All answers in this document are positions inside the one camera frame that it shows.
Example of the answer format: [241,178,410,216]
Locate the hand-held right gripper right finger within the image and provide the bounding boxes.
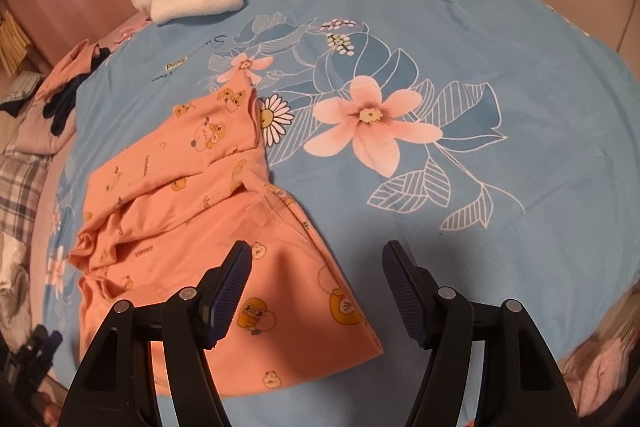
[381,240,583,427]

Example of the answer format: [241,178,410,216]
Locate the white crumpled cloth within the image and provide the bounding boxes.
[0,232,43,350]

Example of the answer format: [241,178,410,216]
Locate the light pink clothing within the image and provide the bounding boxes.
[561,332,637,419]

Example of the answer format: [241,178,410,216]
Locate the pink folded quilt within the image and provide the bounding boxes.
[4,99,77,158]

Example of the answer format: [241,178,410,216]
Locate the blue floral blanket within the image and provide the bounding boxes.
[40,0,640,427]

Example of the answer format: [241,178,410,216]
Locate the pink garment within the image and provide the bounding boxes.
[34,38,108,105]

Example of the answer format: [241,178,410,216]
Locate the orange cartoon print pajama top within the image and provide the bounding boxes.
[66,72,385,400]

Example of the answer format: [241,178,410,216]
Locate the dark navy clothes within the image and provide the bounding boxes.
[41,46,112,138]

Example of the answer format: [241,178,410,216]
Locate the plaid pillow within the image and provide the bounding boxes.
[0,151,55,240]

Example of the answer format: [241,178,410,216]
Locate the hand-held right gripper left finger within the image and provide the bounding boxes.
[57,240,253,427]

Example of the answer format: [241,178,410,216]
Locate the yellow ribbed object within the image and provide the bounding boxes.
[0,8,35,76]

